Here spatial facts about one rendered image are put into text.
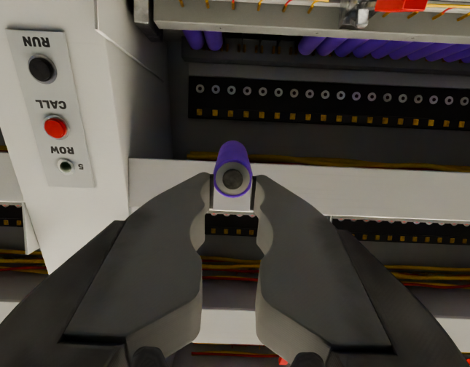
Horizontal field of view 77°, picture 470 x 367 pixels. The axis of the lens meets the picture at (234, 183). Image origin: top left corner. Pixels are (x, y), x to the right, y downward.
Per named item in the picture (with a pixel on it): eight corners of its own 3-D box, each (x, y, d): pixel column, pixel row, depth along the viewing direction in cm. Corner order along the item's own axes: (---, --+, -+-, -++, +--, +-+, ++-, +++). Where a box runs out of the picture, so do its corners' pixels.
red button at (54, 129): (41, 118, 22) (46, 138, 23) (62, 119, 22) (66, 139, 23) (48, 114, 23) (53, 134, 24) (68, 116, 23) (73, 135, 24)
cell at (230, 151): (226, 172, 20) (224, 206, 13) (213, 148, 19) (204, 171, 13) (251, 160, 19) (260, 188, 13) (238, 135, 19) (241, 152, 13)
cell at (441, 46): (406, 43, 33) (449, 21, 27) (423, 44, 33) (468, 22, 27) (404, 60, 33) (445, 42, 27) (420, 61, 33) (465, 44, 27)
